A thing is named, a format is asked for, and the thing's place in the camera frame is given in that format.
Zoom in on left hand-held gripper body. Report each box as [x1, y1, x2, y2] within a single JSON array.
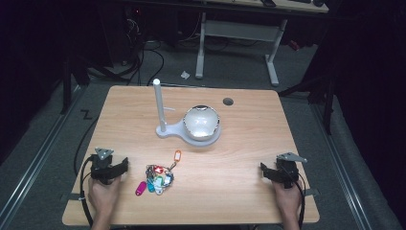
[[90, 147, 115, 186]]

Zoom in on person's left hand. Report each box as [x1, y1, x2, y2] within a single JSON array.
[[87, 175, 123, 219]]

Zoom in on metal floor rail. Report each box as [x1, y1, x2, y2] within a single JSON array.
[[0, 85, 84, 226], [309, 103, 373, 230]]

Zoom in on white stand with post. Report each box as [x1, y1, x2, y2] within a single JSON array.
[[152, 78, 222, 148]]

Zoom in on black metal stand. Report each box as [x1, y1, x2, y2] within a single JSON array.
[[59, 56, 91, 116], [277, 75, 337, 136]]

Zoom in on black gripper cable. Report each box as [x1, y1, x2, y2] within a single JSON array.
[[286, 167, 307, 230], [79, 154, 97, 228]]

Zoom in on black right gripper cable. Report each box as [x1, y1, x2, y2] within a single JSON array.
[[286, 167, 307, 230]]

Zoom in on bunch of keys with coloured tags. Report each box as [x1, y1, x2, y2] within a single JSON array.
[[134, 149, 183, 197]]

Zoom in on person's right hand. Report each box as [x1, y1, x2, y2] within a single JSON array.
[[271, 180, 304, 220]]

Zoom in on shiny silver bowl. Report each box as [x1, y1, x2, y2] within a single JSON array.
[[182, 104, 221, 143]]

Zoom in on black floor cables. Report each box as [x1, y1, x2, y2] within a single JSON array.
[[123, 18, 166, 87]]

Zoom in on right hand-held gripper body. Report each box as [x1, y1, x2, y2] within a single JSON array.
[[275, 151, 308, 190]]

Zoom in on white-framed desk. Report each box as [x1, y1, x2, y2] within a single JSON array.
[[194, 0, 330, 87]]

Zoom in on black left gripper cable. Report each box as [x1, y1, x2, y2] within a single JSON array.
[[79, 154, 97, 228]]

